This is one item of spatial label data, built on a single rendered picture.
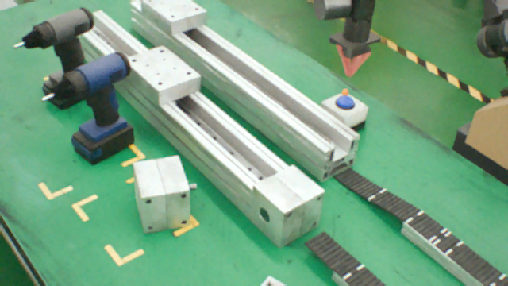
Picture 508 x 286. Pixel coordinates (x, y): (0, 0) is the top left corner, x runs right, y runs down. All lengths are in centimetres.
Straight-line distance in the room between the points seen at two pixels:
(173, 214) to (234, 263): 15
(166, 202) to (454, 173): 65
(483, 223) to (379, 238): 23
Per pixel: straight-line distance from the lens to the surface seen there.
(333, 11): 126
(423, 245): 123
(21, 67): 171
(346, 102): 143
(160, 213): 116
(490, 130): 147
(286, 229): 114
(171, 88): 135
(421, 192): 135
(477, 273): 118
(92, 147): 132
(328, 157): 128
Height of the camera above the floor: 165
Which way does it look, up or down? 39 degrees down
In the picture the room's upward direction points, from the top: 4 degrees clockwise
